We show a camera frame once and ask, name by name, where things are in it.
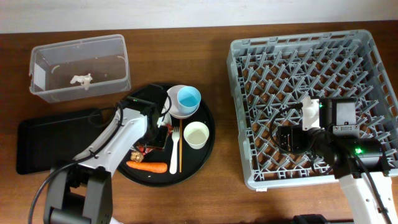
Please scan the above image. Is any round black serving tray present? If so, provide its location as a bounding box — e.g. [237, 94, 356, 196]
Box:
[118, 100, 215, 187]

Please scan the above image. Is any grey dishwasher rack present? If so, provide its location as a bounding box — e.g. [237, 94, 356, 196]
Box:
[226, 30, 397, 191]

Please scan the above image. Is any white plastic fork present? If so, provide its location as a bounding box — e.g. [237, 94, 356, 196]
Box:
[169, 126, 180, 174]

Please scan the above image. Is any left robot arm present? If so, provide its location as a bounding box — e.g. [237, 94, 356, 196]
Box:
[43, 84, 169, 223]

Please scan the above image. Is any black rectangular tray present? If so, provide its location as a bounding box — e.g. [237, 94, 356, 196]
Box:
[16, 108, 103, 175]

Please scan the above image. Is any red snack wrapper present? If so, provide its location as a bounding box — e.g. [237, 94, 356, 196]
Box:
[134, 124, 173, 155]

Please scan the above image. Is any white tissue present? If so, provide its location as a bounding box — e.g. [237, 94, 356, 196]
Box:
[70, 73, 93, 90]

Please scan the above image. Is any grey plate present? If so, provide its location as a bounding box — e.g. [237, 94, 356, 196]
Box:
[157, 102, 172, 127]

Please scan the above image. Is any blue plastic cup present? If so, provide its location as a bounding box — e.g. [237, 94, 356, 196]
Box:
[177, 86, 201, 114]

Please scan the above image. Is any wooden chopstick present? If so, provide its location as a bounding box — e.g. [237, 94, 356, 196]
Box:
[178, 119, 183, 173]

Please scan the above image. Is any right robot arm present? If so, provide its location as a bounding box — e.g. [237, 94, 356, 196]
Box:
[271, 96, 397, 223]

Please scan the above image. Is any brown walnut piece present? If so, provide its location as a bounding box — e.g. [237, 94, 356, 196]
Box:
[130, 151, 144, 162]

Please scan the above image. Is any clear plastic bin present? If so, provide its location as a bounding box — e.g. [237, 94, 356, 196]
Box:
[29, 34, 131, 103]

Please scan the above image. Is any white cup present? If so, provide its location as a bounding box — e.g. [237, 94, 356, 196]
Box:
[183, 121, 210, 149]

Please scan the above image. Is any orange carrot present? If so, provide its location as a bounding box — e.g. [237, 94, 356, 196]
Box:
[126, 161, 168, 174]

